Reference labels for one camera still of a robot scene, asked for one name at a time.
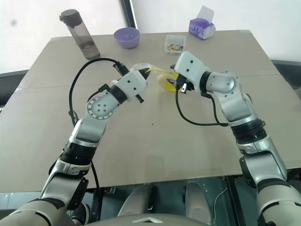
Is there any grey robot torso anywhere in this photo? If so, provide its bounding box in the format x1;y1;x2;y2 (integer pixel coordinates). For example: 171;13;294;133
84;211;238;226

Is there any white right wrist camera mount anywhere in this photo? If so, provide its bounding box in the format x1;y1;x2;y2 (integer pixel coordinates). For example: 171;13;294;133
175;51;211;83

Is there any clear box of colourful clips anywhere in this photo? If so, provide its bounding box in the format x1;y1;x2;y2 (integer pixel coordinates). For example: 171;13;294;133
164;34;186;55

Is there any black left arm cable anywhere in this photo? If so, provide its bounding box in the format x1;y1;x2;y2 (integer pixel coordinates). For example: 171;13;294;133
68;58;123;128

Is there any black and white shoe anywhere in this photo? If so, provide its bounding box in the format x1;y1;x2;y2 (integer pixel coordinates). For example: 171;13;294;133
71;203;90;224

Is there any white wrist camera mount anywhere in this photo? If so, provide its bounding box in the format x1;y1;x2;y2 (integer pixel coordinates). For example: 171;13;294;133
114;71;148;104
175;51;211;83

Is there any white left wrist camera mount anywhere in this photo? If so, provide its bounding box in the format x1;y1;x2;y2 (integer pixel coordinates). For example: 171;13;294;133
114;71;148;104

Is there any purple plastic bowl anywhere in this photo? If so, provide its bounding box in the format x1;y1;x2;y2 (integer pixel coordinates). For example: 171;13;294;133
113;27;141;49

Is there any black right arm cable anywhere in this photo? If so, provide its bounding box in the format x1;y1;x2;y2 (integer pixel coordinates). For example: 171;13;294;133
174;89;230;128

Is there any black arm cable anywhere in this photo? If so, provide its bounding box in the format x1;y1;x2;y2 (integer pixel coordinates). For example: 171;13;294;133
68;58;123;128
174;89;230;128

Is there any dark window frame post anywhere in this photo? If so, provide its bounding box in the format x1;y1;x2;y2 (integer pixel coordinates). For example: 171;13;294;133
123;0;139;30

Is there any grey robot right knee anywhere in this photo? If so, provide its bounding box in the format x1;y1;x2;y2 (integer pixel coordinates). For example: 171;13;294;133
182;181;217;218

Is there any grey robot left knee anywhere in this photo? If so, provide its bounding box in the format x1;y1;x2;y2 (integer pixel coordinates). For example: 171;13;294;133
117;185;158;217

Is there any clear plastic bag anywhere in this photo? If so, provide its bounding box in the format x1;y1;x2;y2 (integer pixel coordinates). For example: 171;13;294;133
131;62;166;79

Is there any purple tissue pack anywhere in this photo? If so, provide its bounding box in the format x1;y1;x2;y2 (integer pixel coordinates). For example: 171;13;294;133
189;5;216;40

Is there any smoky grey water bottle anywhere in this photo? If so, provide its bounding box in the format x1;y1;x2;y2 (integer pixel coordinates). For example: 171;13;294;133
59;8;101;60

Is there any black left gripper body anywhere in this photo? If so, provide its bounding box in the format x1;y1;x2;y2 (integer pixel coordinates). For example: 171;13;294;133
113;61;145;104

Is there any grey robot knee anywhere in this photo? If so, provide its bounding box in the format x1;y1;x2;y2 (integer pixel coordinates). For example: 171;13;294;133
182;181;217;218
117;185;158;217

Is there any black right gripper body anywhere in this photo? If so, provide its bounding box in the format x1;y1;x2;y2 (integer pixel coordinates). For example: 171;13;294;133
175;74;196;95

